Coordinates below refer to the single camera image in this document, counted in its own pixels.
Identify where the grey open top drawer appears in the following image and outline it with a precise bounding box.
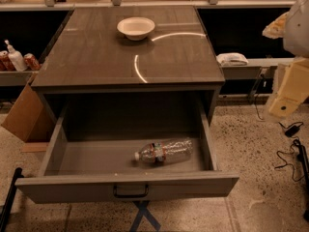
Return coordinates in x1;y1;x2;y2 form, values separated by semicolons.
16;98;239;203

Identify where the black pole at left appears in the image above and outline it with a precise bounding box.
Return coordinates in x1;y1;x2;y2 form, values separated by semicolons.
0;167;23;232

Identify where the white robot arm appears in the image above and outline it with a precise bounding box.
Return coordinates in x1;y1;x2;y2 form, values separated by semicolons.
262;0;309;121

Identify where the white paper bowl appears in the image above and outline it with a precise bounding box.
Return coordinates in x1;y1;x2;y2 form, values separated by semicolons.
117;17;155;41

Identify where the grey wooden cabinet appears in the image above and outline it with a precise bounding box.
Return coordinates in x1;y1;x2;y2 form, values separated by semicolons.
32;6;224;121

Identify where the brown cardboard box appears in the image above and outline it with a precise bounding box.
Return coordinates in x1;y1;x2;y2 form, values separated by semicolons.
1;72;55;143

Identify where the grey side shelf left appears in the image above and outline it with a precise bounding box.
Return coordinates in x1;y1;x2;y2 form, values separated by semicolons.
0;71;37;87

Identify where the red soda can at edge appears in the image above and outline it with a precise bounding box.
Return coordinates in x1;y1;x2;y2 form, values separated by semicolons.
0;50;15;72

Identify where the white pump bottle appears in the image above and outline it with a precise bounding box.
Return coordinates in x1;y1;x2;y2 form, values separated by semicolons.
5;40;27;72

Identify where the black power adapter with cable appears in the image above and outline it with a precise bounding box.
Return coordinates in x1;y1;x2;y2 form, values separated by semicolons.
253;95;303;137

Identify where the black drawer handle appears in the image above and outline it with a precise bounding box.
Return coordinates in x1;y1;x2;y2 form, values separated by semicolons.
113;185;149;199

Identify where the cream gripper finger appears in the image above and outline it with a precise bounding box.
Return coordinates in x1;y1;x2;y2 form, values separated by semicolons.
262;13;288;39
267;58;309;119

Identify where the clear plastic water bottle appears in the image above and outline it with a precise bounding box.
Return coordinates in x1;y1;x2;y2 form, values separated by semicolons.
134;138;193;164

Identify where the folded white cloth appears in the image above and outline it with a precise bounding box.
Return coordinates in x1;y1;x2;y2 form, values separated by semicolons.
216;52;248;66

